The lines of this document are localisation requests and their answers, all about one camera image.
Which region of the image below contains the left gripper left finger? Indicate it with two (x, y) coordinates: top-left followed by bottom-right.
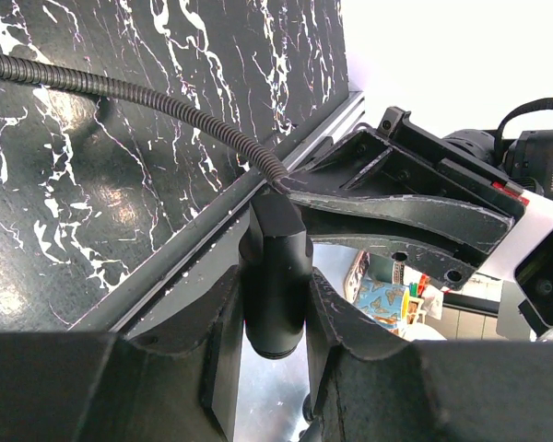
(0, 267), (242, 441)

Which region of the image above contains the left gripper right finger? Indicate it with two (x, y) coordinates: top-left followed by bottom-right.
(306, 273), (553, 441)

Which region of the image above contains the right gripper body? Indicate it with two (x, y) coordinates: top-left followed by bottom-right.
(322, 105), (531, 259)

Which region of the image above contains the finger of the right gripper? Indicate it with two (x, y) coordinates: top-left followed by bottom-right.
(281, 175), (514, 251)
(307, 223), (477, 289)

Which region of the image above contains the black hose fitting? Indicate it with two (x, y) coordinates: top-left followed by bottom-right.
(239, 193), (313, 359)

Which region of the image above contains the black corrugated hose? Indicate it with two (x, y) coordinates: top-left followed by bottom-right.
(0, 48), (289, 185)

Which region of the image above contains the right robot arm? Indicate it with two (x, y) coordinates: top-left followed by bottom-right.
(284, 107), (553, 292)

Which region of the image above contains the black marble mat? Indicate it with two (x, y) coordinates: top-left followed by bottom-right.
(0, 1), (348, 331)

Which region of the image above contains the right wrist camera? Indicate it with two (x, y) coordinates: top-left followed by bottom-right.
(514, 230), (553, 337)

